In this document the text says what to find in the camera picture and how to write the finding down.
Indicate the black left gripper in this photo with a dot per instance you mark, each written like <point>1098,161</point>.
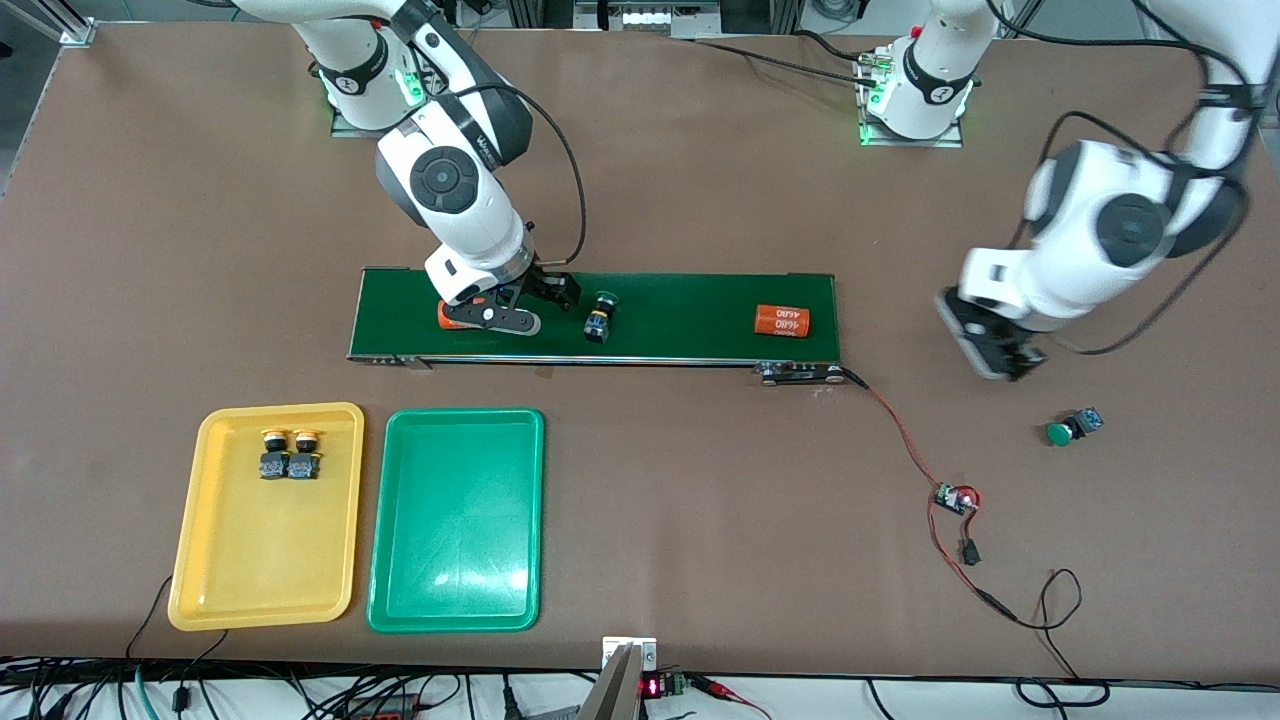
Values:
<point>1018,352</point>

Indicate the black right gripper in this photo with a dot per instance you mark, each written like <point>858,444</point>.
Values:
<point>547,285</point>

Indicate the green push button switch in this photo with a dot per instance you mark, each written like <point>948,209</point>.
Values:
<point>598,325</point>
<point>1060,433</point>

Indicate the orange cylindrical battery cell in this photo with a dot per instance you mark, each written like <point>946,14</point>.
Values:
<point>443,315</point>
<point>782,321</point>

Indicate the yellow push button switch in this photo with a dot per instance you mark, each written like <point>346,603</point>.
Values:
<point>273,465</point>
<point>304,466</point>

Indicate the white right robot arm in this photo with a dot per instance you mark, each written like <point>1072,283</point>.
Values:
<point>450,180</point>

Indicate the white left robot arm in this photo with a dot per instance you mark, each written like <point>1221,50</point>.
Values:
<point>1110,220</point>

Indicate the small controller circuit board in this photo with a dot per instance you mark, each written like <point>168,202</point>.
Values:
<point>952,498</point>

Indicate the green conveyor belt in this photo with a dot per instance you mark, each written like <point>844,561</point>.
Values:
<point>690,315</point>

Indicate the green plastic tray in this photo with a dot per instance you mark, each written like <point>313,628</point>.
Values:
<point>455,520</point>

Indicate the yellow plastic tray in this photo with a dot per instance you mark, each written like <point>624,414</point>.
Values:
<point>265,560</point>

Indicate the red digit display module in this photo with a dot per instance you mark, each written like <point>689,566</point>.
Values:
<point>652,687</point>

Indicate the red clip lead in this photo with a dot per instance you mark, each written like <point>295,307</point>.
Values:
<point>725,690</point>

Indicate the red black power strip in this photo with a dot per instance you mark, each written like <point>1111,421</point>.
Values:
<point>380,708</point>

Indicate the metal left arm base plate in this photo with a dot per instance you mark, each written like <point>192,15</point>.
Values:
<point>950,142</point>

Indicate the aluminium rack frame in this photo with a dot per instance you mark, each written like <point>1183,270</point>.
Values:
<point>650,18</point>

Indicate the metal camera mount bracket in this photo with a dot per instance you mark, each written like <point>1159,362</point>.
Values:
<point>610,695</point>

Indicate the aluminium frame profile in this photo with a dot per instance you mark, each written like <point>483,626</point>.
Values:
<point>78,28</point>

